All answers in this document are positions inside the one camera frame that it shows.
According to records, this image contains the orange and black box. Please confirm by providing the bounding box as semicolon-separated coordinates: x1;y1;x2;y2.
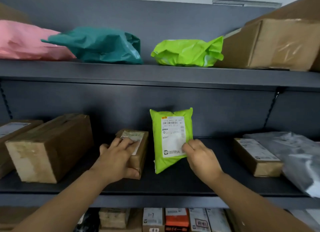
164;208;190;232

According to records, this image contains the cardboard box with handwritten label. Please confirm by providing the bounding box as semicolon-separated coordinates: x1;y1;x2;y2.
142;208;165;232

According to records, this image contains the pink plastic mailer bag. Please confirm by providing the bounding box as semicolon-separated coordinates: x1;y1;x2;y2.
0;20;77;61

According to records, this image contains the person's left hand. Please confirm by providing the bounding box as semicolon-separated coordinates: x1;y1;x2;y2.
90;137;140;185

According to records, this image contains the grey plastic mailer bag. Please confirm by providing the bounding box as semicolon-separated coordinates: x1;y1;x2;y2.
243;131;320;199

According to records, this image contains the long labelled cardboard box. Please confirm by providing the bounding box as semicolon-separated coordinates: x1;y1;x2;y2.
0;119;44;179

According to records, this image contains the grey metal wall rail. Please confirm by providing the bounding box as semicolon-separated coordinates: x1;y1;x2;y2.
212;0;282;9

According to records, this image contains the person's right hand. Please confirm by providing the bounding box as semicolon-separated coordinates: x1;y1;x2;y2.
182;139;224;185

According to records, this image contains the huge taped cardboard box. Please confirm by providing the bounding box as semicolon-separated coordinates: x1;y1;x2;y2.
214;0;320;73

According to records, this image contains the flat labelled cardboard box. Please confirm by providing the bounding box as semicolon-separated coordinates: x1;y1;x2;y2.
233;137;284;178

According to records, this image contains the small labelled cardboard box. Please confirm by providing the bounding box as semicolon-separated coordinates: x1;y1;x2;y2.
114;129;149;180

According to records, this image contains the small taped cardboard box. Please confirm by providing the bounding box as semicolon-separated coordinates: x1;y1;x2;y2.
98;208;131;229

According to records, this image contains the large plain cardboard box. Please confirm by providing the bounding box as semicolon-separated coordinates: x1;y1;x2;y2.
5;114;95;184

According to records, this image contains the black plastic bag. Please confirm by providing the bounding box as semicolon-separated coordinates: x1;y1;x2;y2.
75;208;101;232

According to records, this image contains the person's right forearm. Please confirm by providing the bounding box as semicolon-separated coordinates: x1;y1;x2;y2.
204;172;316;232

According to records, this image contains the lime green labelled mailer packet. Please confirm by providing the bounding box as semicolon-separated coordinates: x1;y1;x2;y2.
149;107;194;174

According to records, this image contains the teal plastic mailer bag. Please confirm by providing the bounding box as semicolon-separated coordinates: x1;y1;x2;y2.
41;26;144;65

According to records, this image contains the brown cardboard box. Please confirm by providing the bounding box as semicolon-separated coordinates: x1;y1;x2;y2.
0;206;39;231

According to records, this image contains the white labelled parcel box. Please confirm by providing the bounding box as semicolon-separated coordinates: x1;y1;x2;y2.
188;208;212;232
205;208;233;232

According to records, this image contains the crumpled lime green mailer bag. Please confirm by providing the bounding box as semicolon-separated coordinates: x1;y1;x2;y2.
150;36;224;68

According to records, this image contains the black slotted shelf bracket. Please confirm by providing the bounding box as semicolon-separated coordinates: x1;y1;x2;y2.
0;82;13;120
263;88;286;129

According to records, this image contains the dark grey shelf unit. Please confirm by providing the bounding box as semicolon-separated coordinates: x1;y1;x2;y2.
0;0;320;210

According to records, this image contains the person's left forearm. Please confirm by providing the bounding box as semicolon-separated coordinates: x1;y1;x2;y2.
11;168;112;232

